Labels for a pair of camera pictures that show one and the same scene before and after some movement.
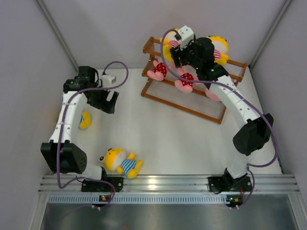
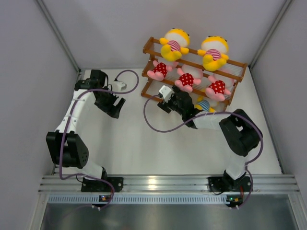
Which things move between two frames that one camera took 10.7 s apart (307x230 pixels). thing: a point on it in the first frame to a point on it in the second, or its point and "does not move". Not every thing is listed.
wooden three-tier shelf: (168, 85) does not move
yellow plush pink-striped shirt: (221, 50) does not move
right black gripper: (177, 53) to (166, 106)
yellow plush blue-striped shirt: (85, 120) to (204, 105)
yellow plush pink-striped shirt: (168, 44) does not move
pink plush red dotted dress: (159, 72) does not move
